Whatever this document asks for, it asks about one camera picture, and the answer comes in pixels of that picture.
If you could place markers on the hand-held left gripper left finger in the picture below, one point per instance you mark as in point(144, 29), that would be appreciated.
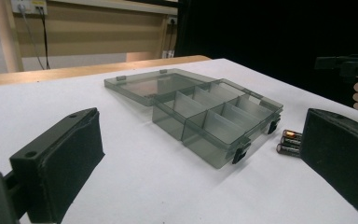
point(60, 161)

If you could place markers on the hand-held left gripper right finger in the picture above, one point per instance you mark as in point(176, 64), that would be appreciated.
point(341, 155)

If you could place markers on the black battery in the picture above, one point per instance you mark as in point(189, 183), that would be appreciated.
point(292, 134)
point(288, 150)
point(291, 141)

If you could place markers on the clear grey compartment box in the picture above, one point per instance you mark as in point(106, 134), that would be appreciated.
point(205, 116)

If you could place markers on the black curtain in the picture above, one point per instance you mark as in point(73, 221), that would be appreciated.
point(273, 40)

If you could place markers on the wooden desk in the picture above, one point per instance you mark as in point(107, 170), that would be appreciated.
point(84, 34)

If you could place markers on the white power strip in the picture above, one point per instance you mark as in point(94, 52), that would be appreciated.
point(28, 6)

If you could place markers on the wall socket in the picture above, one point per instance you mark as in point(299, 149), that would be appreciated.
point(172, 21)

